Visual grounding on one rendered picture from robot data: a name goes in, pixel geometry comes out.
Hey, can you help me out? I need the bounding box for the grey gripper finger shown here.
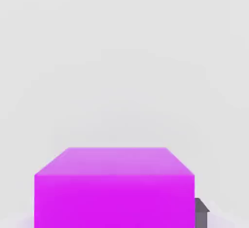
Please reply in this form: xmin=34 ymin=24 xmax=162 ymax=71
xmin=194 ymin=197 xmax=230 ymax=228

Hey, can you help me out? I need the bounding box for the small magenta cube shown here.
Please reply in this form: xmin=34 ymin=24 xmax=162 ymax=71
xmin=34 ymin=147 xmax=196 ymax=228

